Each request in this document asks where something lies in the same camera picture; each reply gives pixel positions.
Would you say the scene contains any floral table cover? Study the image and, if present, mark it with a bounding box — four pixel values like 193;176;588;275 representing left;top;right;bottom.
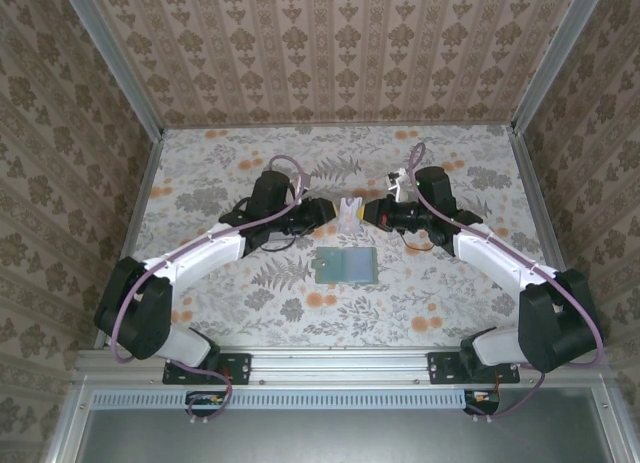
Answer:
105;124;572;349

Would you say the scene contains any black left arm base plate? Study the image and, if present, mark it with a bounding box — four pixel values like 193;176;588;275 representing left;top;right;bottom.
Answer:
162;351;253;386

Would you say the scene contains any thin black right gripper cable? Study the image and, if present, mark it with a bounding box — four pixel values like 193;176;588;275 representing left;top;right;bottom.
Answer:
398;226;438;252

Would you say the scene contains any steel lower panel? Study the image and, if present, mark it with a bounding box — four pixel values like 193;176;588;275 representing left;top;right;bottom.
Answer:
44;382;640;463

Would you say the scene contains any black connector box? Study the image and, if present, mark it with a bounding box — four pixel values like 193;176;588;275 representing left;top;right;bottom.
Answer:
462;388;502;417
185;390;227;418

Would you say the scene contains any thin black left gripper cable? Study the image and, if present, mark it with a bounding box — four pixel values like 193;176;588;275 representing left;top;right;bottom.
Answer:
258;231;304;253

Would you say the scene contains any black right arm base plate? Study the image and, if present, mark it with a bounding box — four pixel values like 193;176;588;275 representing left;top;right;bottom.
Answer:
428;351;521;386

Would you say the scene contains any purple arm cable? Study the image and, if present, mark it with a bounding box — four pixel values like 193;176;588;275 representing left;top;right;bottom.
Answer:
408;142;606;427
108;153;314;427

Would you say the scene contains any grey slotted cable duct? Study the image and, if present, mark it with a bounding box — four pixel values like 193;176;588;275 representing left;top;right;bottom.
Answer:
91;388;501;410

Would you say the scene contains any aluminium side rail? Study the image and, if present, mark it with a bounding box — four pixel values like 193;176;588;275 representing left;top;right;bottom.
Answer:
507;125;591;347
94;130;167;349

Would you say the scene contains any aluminium corner post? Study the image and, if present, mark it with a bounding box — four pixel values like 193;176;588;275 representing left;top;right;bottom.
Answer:
56;0;167;140
509;0;615;134

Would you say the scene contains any silver VIP card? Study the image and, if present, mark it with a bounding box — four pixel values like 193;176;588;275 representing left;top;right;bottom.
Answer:
337;196;365;234

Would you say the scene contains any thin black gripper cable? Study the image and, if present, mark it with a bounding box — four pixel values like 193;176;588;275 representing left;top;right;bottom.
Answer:
398;226;438;252
258;231;304;253

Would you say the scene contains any long aluminium base rail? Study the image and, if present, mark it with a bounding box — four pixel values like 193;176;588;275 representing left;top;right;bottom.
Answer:
73;346;617;387

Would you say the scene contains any green card holder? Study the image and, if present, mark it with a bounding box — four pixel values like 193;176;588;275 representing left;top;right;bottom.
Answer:
313;246;377;284

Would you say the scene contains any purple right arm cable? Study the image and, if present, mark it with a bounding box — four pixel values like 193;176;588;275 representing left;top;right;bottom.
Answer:
408;142;606;427

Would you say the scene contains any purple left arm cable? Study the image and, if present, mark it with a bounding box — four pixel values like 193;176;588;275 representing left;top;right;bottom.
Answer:
108;153;314;427

